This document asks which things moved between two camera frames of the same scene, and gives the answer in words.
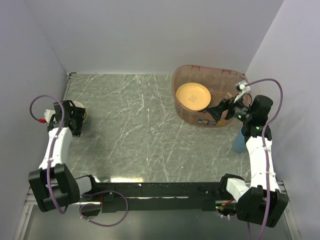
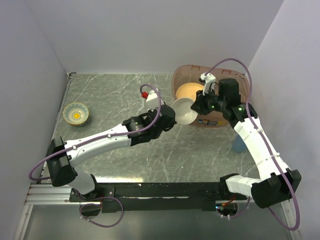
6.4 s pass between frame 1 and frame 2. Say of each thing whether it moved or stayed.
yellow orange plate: stayed
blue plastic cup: stayed
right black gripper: moved
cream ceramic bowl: moved
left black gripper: moved
